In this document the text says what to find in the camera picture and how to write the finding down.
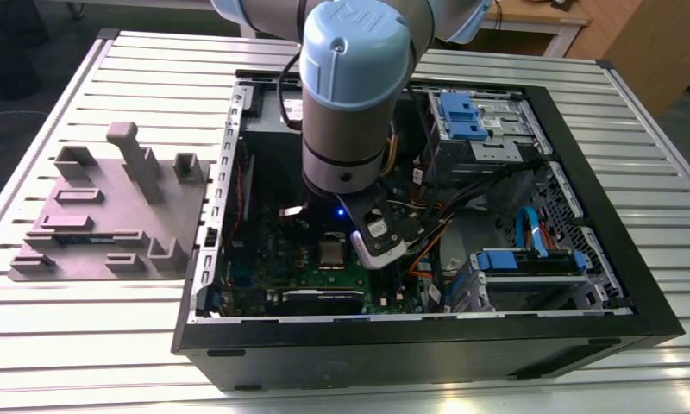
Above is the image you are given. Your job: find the silver CPU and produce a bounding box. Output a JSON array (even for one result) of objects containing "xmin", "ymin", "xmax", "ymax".
[{"xmin": 320, "ymin": 241, "xmax": 346, "ymax": 269}]

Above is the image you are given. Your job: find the grey power supply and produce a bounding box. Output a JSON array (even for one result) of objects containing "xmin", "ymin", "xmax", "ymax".
[{"xmin": 240, "ymin": 91, "xmax": 308, "ymax": 204}]

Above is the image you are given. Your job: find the green motherboard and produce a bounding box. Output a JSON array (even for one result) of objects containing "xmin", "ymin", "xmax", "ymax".
[{"xmin": 214, "ymin": 200, "xmax": 433, "ymax": 318}]

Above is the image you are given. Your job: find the black graphics card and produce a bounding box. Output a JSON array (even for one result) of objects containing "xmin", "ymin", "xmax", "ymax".
[{"xmin": 266, "ymin": 288, "xmax": 365, "ymax": 316}]

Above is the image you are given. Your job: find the black RAM slot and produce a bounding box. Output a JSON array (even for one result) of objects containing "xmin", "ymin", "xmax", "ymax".
[
  {"xmin": 385, "ymin": 267, "xmax": 408, "ymax": 299},
  {"xmin": 369, "ymin": 267, "xmax": 388, "ymax": 305}
]

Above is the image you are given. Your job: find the metal drive cage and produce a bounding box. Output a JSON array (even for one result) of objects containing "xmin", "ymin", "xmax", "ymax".
[{"xmin": 422, "ymin": 91, "xmax": 553, "ymax": 186}]

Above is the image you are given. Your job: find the grey printed parts rack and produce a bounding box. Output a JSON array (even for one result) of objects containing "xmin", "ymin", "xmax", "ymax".
[{"xmin": 5, "ymin": 121, "xmax": 214, "ymax": 282}]

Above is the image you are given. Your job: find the hard disk in blue carrier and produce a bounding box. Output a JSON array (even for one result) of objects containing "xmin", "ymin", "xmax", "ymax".
[{"xmin": 476, "ymin": 248, "xmax": 588, "ymax": 277}]

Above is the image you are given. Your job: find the green RAM stick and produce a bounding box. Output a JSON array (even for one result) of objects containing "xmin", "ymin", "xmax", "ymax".
[{"xmin": 54, "ymin": 234, "xmax": 140, "ymax": 246}]

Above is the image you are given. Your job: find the black PC case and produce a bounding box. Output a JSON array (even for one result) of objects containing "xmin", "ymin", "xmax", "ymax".
[{"xmin": 170, "ymin": 68, "xmax": 686, "ymax": 392}]

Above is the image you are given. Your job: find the metal disk bay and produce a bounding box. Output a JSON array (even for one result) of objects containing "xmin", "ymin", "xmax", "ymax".
[{"xmin": 442, "ymin": 248, "xmax": 634, "ymax": 314}]

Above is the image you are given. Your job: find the wooden cabinet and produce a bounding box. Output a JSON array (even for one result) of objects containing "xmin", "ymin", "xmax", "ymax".
[{"xmin": 566, "ymin": 0, "xmax": 690, "ymax": 118}]

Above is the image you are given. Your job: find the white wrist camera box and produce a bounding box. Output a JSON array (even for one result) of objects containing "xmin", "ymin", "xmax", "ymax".
[{"xmin": 349, "ymin": 206, "xmax": 408, "ymax": 269}]

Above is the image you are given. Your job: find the white black wire bundle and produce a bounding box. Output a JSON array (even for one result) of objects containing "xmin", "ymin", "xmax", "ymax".
[{"xmin": 388, "ymin": 196, "xmax": 445, "ymax": 215}]

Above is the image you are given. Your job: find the yellow wire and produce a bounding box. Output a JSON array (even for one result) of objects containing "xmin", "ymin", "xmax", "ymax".
[{"xmin": 378, "ymin": 133, "xmax": 401, "ymax": 179}]

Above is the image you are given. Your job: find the orange wire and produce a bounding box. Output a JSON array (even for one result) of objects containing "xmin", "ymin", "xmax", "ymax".
[{"xmin": 406, "ymin": 241, "xmax": 440, "ymax": 278}]

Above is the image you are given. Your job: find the black cable bundle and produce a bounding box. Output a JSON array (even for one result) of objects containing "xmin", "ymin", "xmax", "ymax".
[{"xmin": 410, "ymin": 159, "xmax": 553, "ymax": 260}]

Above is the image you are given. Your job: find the black camera cable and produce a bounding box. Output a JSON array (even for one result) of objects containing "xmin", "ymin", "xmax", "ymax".
[{"xmin": 276, "ymin": 51, "xmax": 309, "ymax": 130}]

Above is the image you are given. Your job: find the blue drive latch bracket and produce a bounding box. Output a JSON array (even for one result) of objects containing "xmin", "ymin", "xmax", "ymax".
[{"xmin": 438, "ymin": 92, "xmax": 490, "ymax": 141}]

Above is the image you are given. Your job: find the blue wire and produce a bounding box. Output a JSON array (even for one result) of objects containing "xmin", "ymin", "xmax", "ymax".
[{"xmin": 516, "ymin": 206, "xmax": 560, "ymax": 260}]

